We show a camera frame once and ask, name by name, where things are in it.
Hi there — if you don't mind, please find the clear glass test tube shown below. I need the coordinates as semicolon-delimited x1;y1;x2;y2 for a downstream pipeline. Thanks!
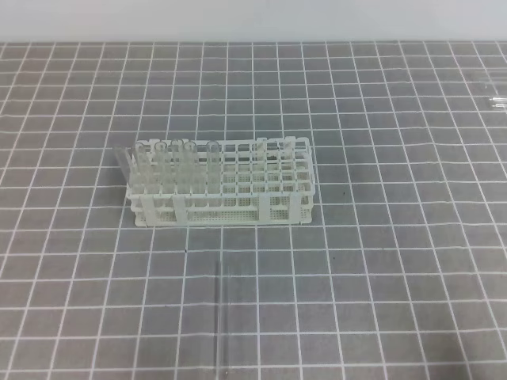
215;260;230;368

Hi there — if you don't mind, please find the white plastic test tube rack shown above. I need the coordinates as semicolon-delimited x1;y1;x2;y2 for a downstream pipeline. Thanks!
126;136;315;227

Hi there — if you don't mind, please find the clear test tube in rack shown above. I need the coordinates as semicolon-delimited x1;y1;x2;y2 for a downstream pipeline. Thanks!
184;141;204;195
135;142;153;194
154;141;173;194
207;141;220;196
170;139;184;187

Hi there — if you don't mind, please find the leaning clear test tube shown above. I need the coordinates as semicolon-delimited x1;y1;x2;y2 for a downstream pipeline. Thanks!
113;146;131;184

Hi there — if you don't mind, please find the clear tube at table edge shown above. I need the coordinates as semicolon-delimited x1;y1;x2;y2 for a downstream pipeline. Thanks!
468;68;506;91
487;96;507;109

